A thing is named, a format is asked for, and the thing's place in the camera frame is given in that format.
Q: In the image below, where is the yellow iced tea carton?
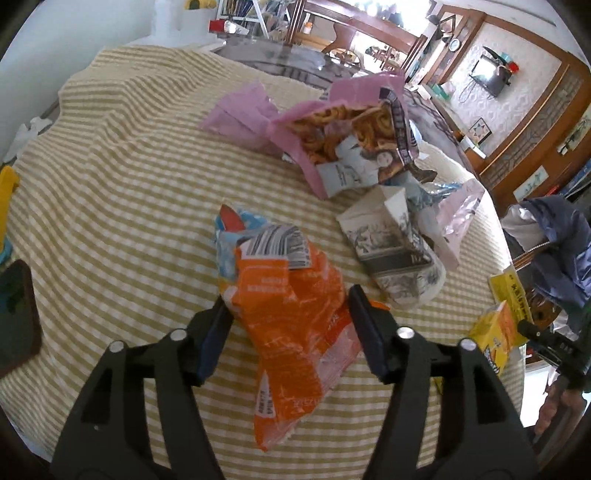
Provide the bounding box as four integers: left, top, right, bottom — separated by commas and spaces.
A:
469, 301, 517, 376

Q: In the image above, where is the yellow checkered table cloth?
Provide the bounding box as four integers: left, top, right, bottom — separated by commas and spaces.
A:
1, 46, 511, 479

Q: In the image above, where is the white metal shelf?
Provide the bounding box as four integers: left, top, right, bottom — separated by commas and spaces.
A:
213, 0, 294, 42

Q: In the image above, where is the blue jacket on chair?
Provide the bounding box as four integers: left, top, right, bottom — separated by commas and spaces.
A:
501, 195, 590, 331

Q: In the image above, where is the pink plastic bag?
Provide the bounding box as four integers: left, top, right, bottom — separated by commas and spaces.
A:
198, 71, 408, 200

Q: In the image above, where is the wooden dining chair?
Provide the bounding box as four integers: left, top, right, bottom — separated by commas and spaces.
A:
283, 0, 427, 71

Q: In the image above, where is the orange snack wrapper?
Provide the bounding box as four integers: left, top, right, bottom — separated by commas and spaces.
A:
214, 204, 362, 451

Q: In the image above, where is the pretzel snack bag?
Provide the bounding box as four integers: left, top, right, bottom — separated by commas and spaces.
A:
287, 87, 419, 197

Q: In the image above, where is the wooden tv cabinet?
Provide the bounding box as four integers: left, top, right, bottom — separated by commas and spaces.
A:
418, 84, 486, 162

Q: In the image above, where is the light pink foil wrapper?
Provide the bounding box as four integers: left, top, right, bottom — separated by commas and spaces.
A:
406, 179, 485, 271

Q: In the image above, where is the round wall clock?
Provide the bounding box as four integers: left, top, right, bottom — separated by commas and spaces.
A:
449, 38, 461, 52

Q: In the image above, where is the wall mounted television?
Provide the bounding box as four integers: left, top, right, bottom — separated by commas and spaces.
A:
470, 55, 512, 97

